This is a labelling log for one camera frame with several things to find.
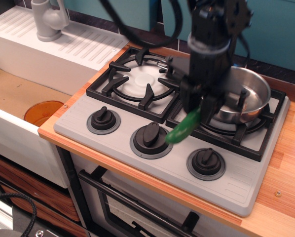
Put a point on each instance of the black left stove knob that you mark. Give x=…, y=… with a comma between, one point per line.
x=103, y=121

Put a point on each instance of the black stove knob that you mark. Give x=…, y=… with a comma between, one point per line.
x=206, y=164
x=148, y=141
x=103, y=121

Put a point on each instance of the black left burner grate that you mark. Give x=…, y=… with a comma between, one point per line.
x=155, y=108

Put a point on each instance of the white toy sink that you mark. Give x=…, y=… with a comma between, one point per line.
x=32, y=71

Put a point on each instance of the grey toy stove top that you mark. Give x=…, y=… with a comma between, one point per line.
x=235, y=191

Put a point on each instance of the oven door with black handle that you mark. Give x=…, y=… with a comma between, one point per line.
x=135, y=211

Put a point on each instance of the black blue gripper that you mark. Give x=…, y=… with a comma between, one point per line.
x=197, y=76

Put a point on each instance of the orange plastic plate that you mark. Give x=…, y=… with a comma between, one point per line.
x=39, y=113

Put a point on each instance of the white left burner disc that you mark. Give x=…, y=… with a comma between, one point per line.
x=139, y=78

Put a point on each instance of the black right stove knob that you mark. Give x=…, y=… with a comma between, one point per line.
x=206, y=164

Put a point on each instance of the black right burner grate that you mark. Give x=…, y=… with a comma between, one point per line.
x=256, y=139

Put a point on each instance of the black burner grate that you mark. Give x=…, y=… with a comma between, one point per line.
x=256, y=139
x=155, y=108

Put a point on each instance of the wood grain drawer front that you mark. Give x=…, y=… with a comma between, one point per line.
x=55, y=207

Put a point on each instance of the stainless steel saucepan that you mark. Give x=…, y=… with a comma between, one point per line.
x=246, y=94

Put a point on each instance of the black middle stove knob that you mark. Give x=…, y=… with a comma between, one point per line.
x=148, y=141

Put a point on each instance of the grey toy faucet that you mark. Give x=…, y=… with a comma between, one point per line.
x=49, y=22

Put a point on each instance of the green toy pickle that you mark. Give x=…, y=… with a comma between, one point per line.
x=185, y=127

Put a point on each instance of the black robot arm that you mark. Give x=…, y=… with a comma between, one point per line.
x=215, y=27

